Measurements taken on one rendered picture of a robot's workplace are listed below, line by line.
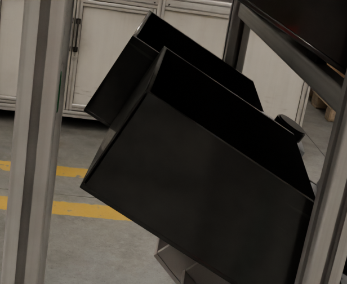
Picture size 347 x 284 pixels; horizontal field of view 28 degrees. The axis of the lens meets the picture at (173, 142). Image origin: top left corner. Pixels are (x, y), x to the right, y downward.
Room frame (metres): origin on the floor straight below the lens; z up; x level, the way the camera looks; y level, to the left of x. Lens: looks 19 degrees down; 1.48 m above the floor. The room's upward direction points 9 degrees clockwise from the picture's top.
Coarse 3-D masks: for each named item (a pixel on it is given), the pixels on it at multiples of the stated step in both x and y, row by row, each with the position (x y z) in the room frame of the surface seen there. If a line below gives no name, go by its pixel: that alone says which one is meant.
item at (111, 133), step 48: (144, 96) 0.39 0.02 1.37; (192, 96) 0.52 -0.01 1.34; (144, 144) 0.39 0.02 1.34; (192, 144) 0.39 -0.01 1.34; (240, 144) 0.52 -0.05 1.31; (288, 144) 0.51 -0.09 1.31; (96, 192) 0.39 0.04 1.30; (144, 192) 0.39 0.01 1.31; (192, 192) 0.39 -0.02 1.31; (240, 192) 0.39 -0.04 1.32; (288, 192) 0.39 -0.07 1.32; (192, 240) 0.39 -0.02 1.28; (240, 240) 0.39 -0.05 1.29; (288, 240) 0.39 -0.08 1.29
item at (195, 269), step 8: (200, 264) 0.52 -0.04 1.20; (184, 272) 0.52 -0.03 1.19; (192, 272) 0.52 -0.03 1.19; (200, 272) 0.52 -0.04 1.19; (208, 272) 0.52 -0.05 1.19; (184, 280) 0.50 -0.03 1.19; (192, 280) 0.52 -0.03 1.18; (200, 280) 0.52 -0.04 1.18; (208, 280) 0.52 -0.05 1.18; (216, 280) 0.52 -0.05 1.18; (224, 280) 0.52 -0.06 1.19
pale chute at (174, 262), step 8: (160, 240) 0.57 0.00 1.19; (160, 248) 0.55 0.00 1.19; (168, 248) 0.54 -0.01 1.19; (160, 256) 0.54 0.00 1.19; (168, 256) 0.54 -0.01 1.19; (176, 256) 0.54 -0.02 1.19; (184, 256) 0.54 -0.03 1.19; (168, 264) 0.54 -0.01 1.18; (176, 264) 0.54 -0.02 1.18; (184, 264) 0.54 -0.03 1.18; (192, 264) 0.54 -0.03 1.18; (168, 272) 0.54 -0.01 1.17; (176, 272) 0.54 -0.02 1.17; (176, 280) 0.54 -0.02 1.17
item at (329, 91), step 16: (240, 16) 0.67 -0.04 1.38; (256, 16) 0.61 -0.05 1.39; (256, 32) 0.59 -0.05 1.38; (272, 32) 0.55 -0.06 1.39; (272, 48) 0.54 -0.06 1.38; (288, 48) 0.50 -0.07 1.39; (304, 48) 0.49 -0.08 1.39; (288, 64) 0.49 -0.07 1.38; (304, 64) 0.46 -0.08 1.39; (320, 64) 0.44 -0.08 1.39; (304, 80) 0.45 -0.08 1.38; (320, 80) 0.42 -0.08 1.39; (336, 80) 0.40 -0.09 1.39; (320, 96) 0.42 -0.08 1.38; (336, 96) 0.39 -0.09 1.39
